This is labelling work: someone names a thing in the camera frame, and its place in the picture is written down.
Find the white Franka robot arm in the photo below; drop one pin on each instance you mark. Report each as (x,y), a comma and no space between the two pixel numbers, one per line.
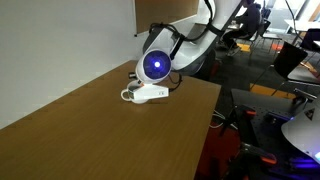
(200,50)

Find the grey metal chair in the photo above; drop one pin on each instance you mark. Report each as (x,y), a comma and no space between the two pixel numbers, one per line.
(265,31)

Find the white mug with dark inside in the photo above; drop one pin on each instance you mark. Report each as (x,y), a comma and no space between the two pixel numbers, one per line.
(139,101)

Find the large white table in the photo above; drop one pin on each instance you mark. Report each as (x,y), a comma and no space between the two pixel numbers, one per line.
(303,75)

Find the black chair with metal legs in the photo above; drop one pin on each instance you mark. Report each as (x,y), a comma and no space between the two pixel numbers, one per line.
(290,60)

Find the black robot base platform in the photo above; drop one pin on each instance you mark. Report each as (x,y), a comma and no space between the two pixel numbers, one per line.
(260,133)

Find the brown wooden wall board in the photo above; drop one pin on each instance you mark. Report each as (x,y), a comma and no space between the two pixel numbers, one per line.
(163,13)

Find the white desk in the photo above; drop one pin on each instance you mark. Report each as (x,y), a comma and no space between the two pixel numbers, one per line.
(300,25)

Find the seated person in dark clothes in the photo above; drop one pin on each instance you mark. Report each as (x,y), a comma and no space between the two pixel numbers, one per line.
(250,16)

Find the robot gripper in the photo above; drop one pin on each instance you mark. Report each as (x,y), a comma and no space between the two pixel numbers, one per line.
(150,92)

